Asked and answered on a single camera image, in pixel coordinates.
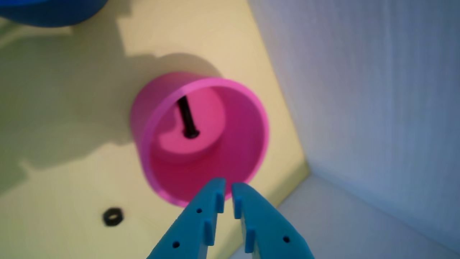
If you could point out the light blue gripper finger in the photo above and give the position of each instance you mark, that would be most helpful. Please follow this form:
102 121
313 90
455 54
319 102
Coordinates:
269 233
190 230

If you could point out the black bolt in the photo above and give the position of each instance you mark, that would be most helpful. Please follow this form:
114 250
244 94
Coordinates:
186 118

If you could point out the pink round box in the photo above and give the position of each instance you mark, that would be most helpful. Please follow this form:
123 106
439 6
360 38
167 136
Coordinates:
237 144

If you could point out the blue round box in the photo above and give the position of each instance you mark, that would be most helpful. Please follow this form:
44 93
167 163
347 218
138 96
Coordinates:
50 12

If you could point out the metal hex nut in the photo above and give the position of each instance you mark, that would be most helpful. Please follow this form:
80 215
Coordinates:
107 217

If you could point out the yellow paper mat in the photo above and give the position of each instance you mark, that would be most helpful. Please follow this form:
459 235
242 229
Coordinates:
54 216

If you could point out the white corrugated enclosure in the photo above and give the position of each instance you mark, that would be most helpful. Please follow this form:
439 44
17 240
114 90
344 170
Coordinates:
359 108

